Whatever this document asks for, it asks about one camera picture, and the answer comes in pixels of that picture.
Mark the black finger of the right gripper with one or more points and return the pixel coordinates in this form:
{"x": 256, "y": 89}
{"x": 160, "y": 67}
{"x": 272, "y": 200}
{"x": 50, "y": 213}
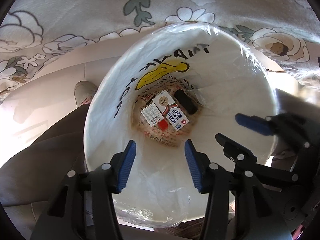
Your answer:
{"x": 232, "y": 147}

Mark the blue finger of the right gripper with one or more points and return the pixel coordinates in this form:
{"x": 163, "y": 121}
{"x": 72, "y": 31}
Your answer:
{"x": 292, "y": 129}

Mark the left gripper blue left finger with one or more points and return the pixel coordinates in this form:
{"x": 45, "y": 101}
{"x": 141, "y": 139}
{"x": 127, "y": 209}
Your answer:
{"x": 64, "y": 217}

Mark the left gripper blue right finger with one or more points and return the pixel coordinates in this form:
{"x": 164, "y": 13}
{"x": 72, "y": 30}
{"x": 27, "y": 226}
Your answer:
{"x": 193, "y": 164}

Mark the black cylinder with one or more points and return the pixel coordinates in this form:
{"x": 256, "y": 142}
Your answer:
{"x": 185, "y": 102}

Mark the white blue medicine box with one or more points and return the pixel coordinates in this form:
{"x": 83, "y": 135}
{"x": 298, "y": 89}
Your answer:
{"x": 170, "y": 110}

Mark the small white medicine box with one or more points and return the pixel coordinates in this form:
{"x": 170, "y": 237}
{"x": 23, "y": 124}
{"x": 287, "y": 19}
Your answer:
{"x": 152, "y": 114}

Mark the white trash bin with liner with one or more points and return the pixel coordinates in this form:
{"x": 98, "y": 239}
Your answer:
{"x": 228, "y": 80}

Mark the person's dark trousers leg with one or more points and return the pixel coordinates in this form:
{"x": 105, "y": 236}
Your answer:
{"x": 30, "y": 178}

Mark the small red item in bin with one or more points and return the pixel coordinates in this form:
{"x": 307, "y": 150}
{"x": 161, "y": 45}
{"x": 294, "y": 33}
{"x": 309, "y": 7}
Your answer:
{"x": 163, "y": 125}

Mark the brown paper bag in bin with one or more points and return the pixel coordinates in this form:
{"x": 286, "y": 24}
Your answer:
{"x": 170, "y": 137}

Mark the grey shoe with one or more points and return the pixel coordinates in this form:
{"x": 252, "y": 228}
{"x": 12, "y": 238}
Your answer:
{"x": 84, "y": 92}

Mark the floral bedspread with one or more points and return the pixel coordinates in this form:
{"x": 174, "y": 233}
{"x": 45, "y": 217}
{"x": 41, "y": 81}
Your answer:
{"x": 35, "y": 33}

